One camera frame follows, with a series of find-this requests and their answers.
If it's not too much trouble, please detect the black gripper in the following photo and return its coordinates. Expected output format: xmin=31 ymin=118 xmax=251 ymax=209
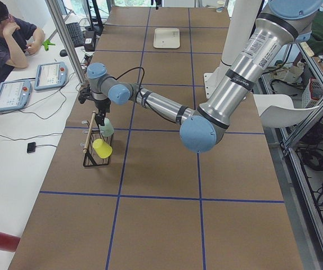
xmin=95 ymin=98 xmax=111 ymax=125

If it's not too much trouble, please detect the pale green plastic cup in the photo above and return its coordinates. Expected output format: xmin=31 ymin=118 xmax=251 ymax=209
xmin=98 ymin=118 xmax=114 ymax=137

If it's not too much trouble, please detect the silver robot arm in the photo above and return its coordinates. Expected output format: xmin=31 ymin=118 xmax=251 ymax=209
xmin=87 ymin=1 xmax=322 ymax=153

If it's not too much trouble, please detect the yellow plastic cup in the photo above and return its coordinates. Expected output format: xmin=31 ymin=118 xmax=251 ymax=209
xmin=92 ymin=138 xmax=113 ymax=159

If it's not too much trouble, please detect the cream rabbit tray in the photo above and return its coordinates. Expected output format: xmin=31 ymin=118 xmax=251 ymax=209
xmin=153 ymin=28 xmax=180 ymax=49

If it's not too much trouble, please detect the paper cup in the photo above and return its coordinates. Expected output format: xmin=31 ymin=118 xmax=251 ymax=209
xmin=216 ymin=0 xmax=225 ymax=13

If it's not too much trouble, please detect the teach pendant far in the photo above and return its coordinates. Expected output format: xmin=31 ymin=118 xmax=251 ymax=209
xmin=34 ymin=62 xmax=68 ymax=91

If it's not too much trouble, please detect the teach pendant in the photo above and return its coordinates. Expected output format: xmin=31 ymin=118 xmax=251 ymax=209
xmin=0 ymin=79 xmax=32 ymax=113
xmin=34 ymin=62 xmax=68 ymax=91

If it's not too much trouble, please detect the black computer mouse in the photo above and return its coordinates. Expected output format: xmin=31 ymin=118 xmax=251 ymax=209
xmin=60 ymin=49 xmax=68 ymax=57

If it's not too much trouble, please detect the small black device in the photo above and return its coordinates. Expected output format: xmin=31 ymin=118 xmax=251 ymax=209
xmin=26 ymin=142 xmax=36 ymax=154

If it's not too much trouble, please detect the black box on desk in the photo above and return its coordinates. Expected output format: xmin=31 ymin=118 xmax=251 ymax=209
xmin=84 ymin=31 xmax=96 ymax=52

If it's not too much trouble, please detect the black keyboard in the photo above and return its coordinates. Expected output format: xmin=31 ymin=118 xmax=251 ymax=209
xmin=66 ymin=22 xmax=84 ymax=47

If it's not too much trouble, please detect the green clamp tool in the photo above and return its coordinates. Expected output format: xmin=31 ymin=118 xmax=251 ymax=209
xmin=42 ymin=39 xmax=55 ymax=51

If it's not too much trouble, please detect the teach pendant near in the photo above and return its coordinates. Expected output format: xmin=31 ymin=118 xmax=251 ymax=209
xmin=0 ymin=79 xmax=32 ymax=113

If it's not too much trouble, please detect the seated person in blue shirt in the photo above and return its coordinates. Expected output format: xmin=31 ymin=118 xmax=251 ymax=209
xmin=0 ymin=1 xmax=44 ymax=83

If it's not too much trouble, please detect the white chair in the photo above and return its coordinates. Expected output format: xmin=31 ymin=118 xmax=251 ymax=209
xmin=253 ymin=94 xmax=319 ymax=128

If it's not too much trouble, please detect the white plastic basket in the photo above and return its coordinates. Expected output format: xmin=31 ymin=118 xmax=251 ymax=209
xmin=302 ymin=78 xmax=323 ymax=108

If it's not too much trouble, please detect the wooden rack handle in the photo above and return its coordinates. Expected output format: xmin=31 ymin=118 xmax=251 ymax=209
xmin=83 ymin=111 xmax=96 ymax=154

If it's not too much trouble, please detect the black wire cup rack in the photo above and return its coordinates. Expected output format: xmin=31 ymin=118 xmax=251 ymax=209
xmin=80 ymin=120 xmax=114 ymax=168

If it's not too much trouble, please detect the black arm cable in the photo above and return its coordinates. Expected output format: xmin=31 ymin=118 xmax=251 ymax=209
xmin=113 ymin=66 xmax=179 ymax=124

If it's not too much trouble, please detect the aluminium frame post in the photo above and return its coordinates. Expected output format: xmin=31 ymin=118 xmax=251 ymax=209
xmin=45 ymin=0 xmax=87 ymax=86

